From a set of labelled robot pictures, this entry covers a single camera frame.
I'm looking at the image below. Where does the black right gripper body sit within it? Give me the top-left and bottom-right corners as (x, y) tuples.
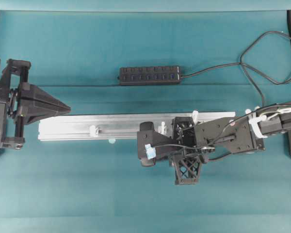
(169, 117), (202, 185)

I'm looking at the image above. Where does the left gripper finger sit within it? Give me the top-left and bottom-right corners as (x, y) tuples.
(20, 83), (71, 111)
(17, 103), (71, 125)

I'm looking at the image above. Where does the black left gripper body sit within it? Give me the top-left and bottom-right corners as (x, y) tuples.
(0, 59), (31, 149)

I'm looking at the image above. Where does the black USB cable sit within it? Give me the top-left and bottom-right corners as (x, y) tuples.
(179, 30), (291, 107)

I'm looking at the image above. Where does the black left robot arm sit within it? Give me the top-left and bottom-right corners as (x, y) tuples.
(0, 59), (71, 150)

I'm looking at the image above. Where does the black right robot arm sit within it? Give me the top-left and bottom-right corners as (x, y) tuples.
(169, 102), (291, 185)

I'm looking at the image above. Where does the black USB hub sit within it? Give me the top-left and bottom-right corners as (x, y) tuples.
(118, 66), (181, 86)

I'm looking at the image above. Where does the left blue tape piece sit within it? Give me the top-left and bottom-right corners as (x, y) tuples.
(109, 139), (116, 144)

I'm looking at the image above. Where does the aluminium extrusion rail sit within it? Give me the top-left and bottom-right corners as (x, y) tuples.
(38, 110), (235, 141)

